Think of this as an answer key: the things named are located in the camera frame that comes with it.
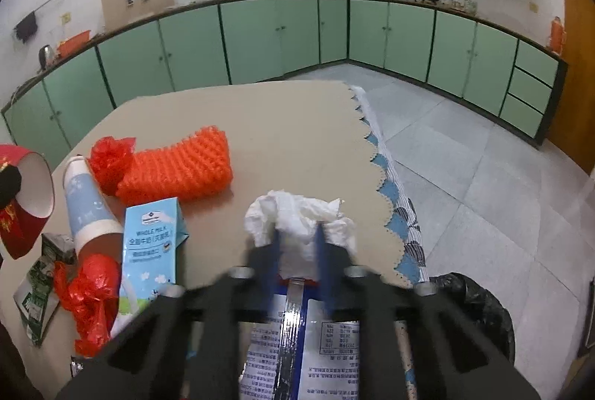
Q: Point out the small crumpled red plastic bag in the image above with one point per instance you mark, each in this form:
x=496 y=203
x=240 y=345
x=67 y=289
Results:
x=109 y=163

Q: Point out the orange foam fruit net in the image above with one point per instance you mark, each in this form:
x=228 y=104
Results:
x=186 y=167

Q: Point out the dark hanging cloth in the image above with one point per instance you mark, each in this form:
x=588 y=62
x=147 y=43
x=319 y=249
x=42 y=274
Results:
x=25 y=28

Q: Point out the blue and white paper cup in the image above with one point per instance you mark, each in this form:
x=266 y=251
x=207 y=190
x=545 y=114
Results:
x=86 y=200

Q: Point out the green kitchen base cabinets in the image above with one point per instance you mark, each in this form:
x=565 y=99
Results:
x=255 y=37

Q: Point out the wooden door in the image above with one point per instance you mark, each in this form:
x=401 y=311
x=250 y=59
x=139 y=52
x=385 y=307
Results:
x=576 y=79

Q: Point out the crushed green carton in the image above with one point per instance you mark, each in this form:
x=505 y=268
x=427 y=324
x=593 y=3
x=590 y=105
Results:
x=35 y=302

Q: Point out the red paper bucket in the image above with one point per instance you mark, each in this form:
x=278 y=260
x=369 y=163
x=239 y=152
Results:
x=18 y=232

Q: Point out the steel electric kettle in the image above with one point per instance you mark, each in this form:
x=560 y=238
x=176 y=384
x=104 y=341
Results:
x=45 y=56

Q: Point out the row of glass jars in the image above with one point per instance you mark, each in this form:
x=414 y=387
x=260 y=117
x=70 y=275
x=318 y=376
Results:
x=458 y=2

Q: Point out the metal towel bar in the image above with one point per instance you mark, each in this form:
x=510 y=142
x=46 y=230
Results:
x=51 y=1

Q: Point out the striped blue white table cover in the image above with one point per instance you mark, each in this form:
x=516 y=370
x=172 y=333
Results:
x=409 y=214

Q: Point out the white tissue paper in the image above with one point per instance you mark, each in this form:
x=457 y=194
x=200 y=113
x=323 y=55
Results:
x=297 y=214

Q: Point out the large crumpled red plastic bag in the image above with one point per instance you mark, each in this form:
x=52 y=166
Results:
x=93 y=284

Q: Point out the orange bottle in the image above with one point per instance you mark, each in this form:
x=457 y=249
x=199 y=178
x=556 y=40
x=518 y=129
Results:
x=557 y=35

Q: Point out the black trash bag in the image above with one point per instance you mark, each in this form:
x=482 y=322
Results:
x=479 y=302

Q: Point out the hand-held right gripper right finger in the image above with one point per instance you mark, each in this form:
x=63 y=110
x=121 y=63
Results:
x=321 y=256

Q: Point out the blue and white snack packet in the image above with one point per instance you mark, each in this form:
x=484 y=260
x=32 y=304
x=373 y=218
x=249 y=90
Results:
x=297 y=363

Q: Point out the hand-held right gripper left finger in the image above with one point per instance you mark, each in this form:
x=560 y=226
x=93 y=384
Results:
x=274 y=253

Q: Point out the blue milk carton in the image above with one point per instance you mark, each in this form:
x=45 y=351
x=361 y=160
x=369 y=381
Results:
x=148 y=251

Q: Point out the orange plastic basin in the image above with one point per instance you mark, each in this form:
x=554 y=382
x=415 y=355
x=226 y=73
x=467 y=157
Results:
x=72 y=44

